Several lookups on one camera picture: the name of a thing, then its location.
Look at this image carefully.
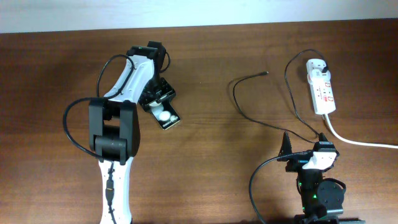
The black smartphone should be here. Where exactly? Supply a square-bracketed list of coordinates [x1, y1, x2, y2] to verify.
[149, 101, 181, 130]

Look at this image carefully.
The white usb wall charger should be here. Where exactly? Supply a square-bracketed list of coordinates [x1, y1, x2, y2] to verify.
[306, 58, 331, 85]

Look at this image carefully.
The white power strip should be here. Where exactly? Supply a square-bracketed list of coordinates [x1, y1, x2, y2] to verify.
[310, 80, 336, 115]

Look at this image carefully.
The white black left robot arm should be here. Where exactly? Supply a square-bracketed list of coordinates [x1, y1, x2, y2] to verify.
[89, 41, 181, 223]

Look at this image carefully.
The white power strip cord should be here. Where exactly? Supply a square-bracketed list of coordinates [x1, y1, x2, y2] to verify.
[322, 113, 398, 150]

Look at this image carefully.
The black usb charging cable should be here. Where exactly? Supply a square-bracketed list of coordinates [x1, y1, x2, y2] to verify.
[228, 49, 330, 144]

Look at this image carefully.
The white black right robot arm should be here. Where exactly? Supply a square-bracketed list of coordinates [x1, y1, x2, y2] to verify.
[278, 133, 365, 224]

